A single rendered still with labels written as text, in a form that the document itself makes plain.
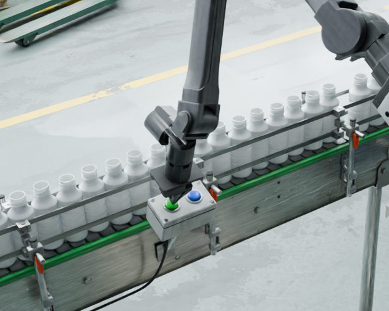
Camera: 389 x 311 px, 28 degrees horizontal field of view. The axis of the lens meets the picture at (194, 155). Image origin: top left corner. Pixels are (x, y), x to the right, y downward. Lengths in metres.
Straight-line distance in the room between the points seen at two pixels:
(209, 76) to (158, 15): 4.52
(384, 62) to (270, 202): 0.89
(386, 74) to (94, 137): 3.21
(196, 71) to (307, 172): 0.69
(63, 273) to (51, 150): 2.49
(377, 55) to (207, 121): 0.41
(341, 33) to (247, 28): 4.39
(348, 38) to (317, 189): 0.94
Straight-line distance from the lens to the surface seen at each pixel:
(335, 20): 1.33
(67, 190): 1.79
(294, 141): 2.10
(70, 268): 1.86
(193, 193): 1.77
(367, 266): 2.61
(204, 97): 1.53
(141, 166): 1.86
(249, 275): 3.28
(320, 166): 2.16
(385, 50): 1.29
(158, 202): 1.75
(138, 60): 5.28
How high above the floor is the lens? 2.09
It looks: 31 degrees down
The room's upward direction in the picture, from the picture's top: 4 degrees counter-clockwise
